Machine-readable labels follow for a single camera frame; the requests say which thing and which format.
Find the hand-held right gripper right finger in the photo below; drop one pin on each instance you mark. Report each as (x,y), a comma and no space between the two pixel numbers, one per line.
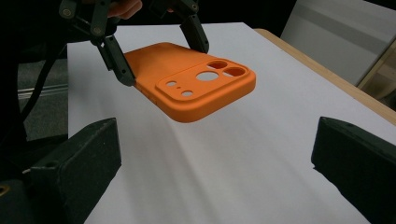
(358,165)

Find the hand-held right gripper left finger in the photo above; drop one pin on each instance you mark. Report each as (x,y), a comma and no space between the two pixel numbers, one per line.
(77,168)

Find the orange phone case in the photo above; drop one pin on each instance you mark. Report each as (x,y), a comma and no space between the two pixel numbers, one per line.
(193,93)

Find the wooden table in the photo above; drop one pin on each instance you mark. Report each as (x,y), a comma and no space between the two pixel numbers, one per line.
(342,84)

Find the wooden desk with drawer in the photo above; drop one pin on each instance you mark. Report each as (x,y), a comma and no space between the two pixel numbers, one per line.
(381,74)

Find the white cabinet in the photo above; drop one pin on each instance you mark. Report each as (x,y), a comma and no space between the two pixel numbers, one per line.
(336,34)

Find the white table sheet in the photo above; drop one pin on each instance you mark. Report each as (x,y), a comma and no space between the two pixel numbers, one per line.
(218,174)

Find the aluminium floor rail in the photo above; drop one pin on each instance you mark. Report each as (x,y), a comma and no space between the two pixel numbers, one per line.
(43,91)

